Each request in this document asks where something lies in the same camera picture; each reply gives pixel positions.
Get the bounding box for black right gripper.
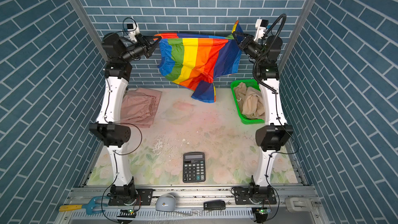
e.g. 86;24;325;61
235;33;265;67

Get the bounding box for rainbow striped shorts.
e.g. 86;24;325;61
157;33;241;103

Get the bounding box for green plastic basket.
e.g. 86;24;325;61
231;79;266;124

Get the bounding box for pink shorts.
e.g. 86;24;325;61
120;88;162;128

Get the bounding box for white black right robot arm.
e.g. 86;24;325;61
233;31;293;204

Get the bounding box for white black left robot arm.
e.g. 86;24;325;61
89;33;162;206

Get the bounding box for beige shorts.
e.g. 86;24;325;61
233;83;265;120

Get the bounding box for black desk calculator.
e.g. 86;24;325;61
182;152;206;183

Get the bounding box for grey tape measure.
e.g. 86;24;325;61
155;194;176;213

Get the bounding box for black key fob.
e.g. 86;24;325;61
203;200;226;211

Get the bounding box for left circuit board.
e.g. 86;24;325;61
117;209;137;224

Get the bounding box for circuit board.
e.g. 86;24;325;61
117;209;137;224
252;207;269;224

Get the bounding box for right circuit board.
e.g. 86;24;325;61
252;207;269;224

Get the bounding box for blue yellow hand fork tool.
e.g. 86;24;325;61
59;196;108;215

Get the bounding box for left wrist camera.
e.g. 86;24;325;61
126;23;140;43

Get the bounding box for aluminium corner post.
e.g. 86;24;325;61
68;0;108;61

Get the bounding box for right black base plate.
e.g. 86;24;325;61
231;187;277;205

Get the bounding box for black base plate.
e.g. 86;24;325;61
108;188;154;206
231;187;277;205

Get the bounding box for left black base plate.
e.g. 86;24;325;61
108;188;154;206

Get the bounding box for grey plastic handle bracket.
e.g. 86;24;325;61
285;197;315;213

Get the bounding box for aluminium front rail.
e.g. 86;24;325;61
55;185;328;224

